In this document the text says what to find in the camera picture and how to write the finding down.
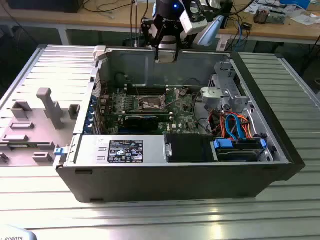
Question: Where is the green motherboard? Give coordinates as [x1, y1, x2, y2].
[99, 86, 202, 136]

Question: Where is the silver power supply unit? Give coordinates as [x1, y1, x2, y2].
[63, 134, 169, 168]

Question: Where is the black graphics card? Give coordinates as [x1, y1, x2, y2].
[102, 112, 171, 133]

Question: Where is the wooden workbench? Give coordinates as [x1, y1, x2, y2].
[0, 0, 320, 46]

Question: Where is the blue data wire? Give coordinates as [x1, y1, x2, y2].
[224, 111, 247, 141]

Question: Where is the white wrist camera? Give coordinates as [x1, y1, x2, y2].
[179, 0, 209, 35]

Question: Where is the white paper tag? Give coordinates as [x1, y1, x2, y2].
[216, 39, 228, 53]

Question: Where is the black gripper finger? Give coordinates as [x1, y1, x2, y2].
[139, 21, 161, 63]
[173, 31, 196, 62]

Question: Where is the green RAM stick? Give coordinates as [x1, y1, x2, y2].
[0, 142, 54, 148]

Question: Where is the grey parts rack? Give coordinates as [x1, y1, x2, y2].
[0, 87, 81, 168]

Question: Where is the blue cardboard box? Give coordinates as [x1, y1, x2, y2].
[279, 0, 311, 8]

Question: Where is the silver metal drive cage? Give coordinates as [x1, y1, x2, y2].
[200, 61, 254, 114]

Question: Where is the silver CPU chip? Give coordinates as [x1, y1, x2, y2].
[158, 52, 175, 63]

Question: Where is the orange wire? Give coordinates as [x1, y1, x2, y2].
[234, 113, 252, 139]

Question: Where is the grey electronic device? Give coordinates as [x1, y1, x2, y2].
[268, 9, 288, 25]

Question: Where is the blue plastic case latch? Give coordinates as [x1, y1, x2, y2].
[53, 146, 69, 158]

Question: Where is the white paper stack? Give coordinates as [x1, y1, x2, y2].
[287, 13, 319, 26]

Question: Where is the black box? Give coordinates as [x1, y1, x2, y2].
[4, 0, 81, 14]

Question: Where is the black PC case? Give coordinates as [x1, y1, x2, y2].
[55, 45, 306, 204]

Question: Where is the thin black wire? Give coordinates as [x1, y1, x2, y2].
[184, 77, 202, 88]

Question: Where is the CPU socket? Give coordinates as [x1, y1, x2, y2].
[138, 95, 168, 111]

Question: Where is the white plastic case latch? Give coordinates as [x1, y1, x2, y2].
[93, 45, 113, 61]

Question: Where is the brown coil device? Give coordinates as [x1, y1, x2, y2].
[253, 6, 271, 25]

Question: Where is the hard disk in blue carrier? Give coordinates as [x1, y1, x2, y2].
[209, 138, 268, 163]

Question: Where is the metal locking lever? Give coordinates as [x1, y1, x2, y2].
[163, 95, 182, 110]
[131, 77, 141, 99]

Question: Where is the pale teach pendant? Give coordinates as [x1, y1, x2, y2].
[0, 223, 39, 240]

